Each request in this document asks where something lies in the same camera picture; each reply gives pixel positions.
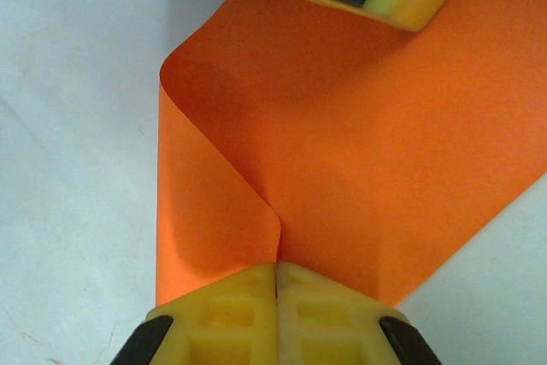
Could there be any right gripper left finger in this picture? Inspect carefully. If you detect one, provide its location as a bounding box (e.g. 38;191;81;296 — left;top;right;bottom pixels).
113;262;279;365

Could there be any orange cloth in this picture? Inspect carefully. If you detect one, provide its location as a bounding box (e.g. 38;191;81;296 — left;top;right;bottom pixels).
154;0;547;310

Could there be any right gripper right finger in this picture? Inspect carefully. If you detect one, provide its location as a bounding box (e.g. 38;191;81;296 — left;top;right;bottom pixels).
276;262;437;365

